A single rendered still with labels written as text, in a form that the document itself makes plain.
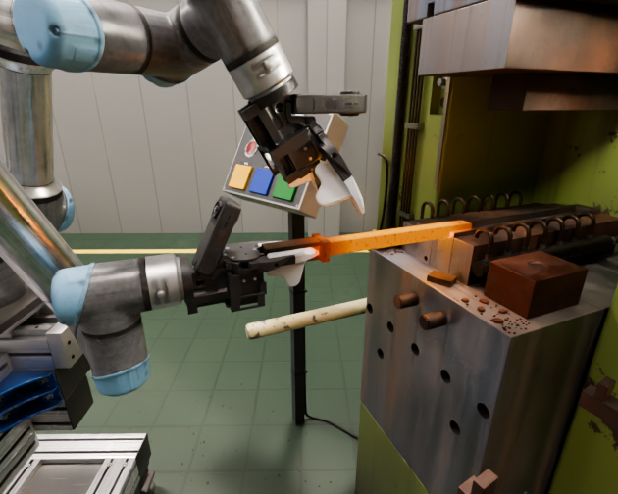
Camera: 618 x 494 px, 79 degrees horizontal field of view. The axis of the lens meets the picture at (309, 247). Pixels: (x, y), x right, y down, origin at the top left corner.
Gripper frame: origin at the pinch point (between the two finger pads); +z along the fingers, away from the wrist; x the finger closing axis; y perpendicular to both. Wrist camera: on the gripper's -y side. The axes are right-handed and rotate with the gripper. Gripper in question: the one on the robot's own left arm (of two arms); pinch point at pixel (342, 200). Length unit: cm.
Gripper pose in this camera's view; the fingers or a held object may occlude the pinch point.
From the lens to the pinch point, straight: 61.0
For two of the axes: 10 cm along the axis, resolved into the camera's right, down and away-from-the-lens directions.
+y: -8.0, 5.8, -1.4
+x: 3.9, 3.3, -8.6
